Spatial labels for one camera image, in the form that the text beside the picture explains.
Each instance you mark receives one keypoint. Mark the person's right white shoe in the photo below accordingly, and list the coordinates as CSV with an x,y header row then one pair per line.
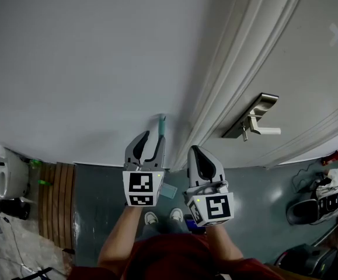
x,y
176,214

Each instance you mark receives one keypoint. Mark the person's left forearm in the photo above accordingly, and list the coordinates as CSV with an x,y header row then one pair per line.
x,y
116,244

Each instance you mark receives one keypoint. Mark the person's left white shoe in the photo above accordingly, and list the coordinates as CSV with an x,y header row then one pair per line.
x,y
150,218

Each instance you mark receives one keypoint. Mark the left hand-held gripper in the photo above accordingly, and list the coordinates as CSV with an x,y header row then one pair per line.
x,y
141,185

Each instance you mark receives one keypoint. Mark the person's white shoe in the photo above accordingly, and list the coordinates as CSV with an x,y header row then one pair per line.
x,y
176,214
150,218

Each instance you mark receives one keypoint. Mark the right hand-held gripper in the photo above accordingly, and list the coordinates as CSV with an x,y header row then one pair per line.
x,y
215,207

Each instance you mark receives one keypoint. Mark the white cylindrical appliance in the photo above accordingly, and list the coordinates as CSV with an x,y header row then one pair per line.
x,y
14,176

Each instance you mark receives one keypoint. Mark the green bottle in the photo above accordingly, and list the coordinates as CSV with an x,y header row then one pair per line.
x,y
35,163
44,182

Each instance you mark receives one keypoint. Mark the person's right forearm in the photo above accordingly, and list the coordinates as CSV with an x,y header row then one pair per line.
x,y
224,246

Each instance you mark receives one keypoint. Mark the grey trousers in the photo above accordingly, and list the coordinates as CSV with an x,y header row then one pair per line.
x,y
163,229

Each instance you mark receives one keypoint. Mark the wooden slatted board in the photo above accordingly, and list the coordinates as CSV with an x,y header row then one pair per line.
x,y
56,206

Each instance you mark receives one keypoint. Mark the black chair seat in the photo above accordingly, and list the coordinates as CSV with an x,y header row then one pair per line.
x,y
303,213

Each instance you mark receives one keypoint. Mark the red fire extinguisher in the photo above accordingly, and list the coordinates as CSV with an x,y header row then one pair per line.
x,y
332,157

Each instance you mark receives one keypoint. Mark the teal mop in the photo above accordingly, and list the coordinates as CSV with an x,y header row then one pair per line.
x,y
161,125

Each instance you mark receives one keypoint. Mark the white door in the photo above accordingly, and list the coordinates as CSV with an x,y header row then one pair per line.
x,y
303,83

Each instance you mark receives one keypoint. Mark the blue screen device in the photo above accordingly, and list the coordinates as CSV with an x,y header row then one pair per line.
x,y
193,224

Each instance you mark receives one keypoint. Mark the red shirt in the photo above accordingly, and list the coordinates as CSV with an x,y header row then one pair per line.
x,y
171,258

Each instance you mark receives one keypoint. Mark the black bag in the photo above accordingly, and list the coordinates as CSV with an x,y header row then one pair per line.
x,y
306,262

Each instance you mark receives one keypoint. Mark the white door frame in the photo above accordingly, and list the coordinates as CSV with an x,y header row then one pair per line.
x,y
230,69

